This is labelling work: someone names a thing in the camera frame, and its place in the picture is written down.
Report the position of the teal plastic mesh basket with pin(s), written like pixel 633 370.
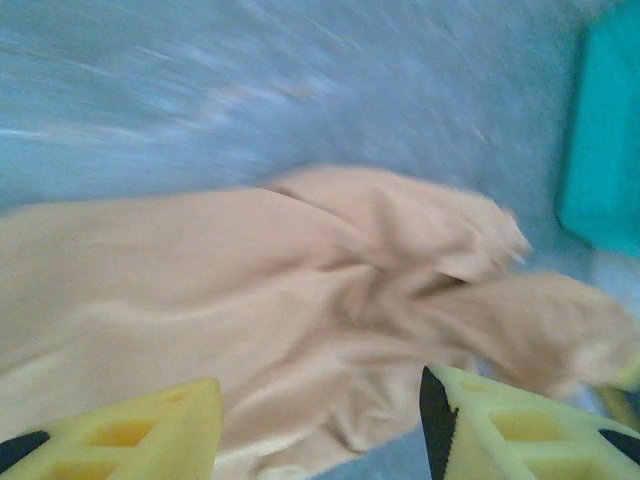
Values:
pixel 605 150

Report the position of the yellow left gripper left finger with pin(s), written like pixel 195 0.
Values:
pixel 150 440

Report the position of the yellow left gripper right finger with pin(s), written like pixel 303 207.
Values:
pixel 500 440

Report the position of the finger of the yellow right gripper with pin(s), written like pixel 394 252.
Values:
pixel 631 372

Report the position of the brown t-shirt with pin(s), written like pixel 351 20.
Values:
pixel 250 275

